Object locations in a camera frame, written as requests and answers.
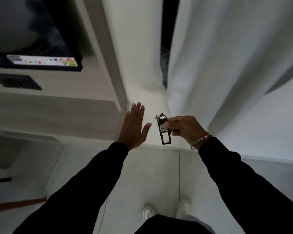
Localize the person's right hand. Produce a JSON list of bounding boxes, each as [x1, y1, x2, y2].
[[164, 116, 209, 150]]

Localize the person's left hand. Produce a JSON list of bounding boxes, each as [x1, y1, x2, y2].
[[117, 102, 152, 151]]

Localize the black plastic key tag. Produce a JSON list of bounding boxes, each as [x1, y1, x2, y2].
[[158, 113, 172, 145]]

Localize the person's left forearm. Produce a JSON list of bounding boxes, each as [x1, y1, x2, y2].
[[12, 142, 129, 234]]

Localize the person's right forearm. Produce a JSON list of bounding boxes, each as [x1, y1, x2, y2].
[[198, 137, 293, 234]]

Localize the white wooden television cabinet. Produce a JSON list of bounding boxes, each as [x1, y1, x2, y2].
[[0, 0, 128, 145]]

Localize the white left shoe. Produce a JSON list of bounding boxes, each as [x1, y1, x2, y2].
[[142, 204, 157, 222]]

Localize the white shoe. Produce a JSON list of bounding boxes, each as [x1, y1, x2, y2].
[[142, 204, 157, 222], [175, 199, 192, 220]]

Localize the white right shoe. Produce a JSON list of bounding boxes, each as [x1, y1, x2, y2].
[[175, 199, 192, 220]]

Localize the wide white curtain panel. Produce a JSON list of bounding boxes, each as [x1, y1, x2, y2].
[[167, 0, 293, 164]]

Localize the person's black top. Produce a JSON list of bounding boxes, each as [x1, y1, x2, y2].
[[134, 214, 211, 234]]

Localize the colourful sticker strip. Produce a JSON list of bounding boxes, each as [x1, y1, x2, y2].
[[7, 55, 78, 67]]

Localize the black rectangular panel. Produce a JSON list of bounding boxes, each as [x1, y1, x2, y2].
[[0, 73, 42, 91]]

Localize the black flat screen television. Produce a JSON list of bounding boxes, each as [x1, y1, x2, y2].
[[0, 0, 83, 72]]

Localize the brown wooden strip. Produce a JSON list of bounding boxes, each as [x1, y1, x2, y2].
[[0, 197, 47, 213]]

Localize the silver chain bracelet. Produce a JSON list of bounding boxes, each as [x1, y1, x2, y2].
[[191, 134, 213, 148]]

